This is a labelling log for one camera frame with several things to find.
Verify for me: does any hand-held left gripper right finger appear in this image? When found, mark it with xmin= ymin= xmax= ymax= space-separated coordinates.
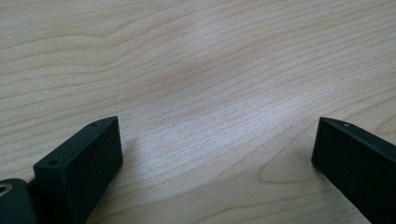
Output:
xmin=311 ymin=117 xmax=396 ymax=224

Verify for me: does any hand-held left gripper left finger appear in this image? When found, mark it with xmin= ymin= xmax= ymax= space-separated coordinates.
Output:
xmin=33 ymin=116 xmax=124 ymax=224

